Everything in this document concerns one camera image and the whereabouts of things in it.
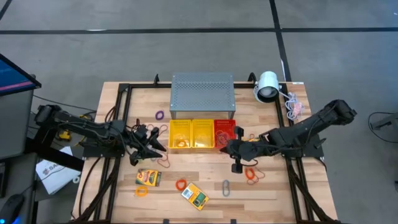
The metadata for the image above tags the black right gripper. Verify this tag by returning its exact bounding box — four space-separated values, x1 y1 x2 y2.
220 126 265 161

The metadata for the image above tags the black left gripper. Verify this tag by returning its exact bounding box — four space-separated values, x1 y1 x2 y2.
124 123 167 159

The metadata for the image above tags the red plastic slotted basket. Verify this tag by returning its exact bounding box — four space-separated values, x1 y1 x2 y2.
213 119 238 149

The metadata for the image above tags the yellow plastic slotted basket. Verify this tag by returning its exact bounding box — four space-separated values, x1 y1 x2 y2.
192 119 216 149
168 119 193 149

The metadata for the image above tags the grey perforated metal riser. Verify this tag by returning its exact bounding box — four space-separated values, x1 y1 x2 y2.
169 72 236 121

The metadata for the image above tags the white spot lamp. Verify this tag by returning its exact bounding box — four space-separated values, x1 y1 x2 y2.
252 70 281 105

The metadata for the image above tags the black floor stand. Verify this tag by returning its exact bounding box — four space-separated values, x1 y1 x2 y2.
24 124 85 172

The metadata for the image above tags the white paper sheet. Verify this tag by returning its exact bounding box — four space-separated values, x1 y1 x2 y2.
35 146 83 195

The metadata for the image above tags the grey metal cabinet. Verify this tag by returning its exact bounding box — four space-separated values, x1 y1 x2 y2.
0 88 35 160

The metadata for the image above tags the black computer mouse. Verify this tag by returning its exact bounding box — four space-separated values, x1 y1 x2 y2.
0 193 26 224

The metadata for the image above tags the computer monitor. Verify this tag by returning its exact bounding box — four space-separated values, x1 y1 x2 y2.
0 53 42 97

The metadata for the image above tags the grey chair base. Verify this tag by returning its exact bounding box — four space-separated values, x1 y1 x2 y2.
371 111 398 131

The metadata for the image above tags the black right camera cable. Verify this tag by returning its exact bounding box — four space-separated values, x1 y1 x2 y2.
238 157 261 168

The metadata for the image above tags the white pink cable bundle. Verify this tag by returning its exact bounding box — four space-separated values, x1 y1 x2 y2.
281 91 305 122

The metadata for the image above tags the yellow cable with plug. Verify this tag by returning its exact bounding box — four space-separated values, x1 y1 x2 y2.
58 129 72 142

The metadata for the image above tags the black looped floor cable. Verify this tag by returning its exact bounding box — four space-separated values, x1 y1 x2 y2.
368 111 393 144

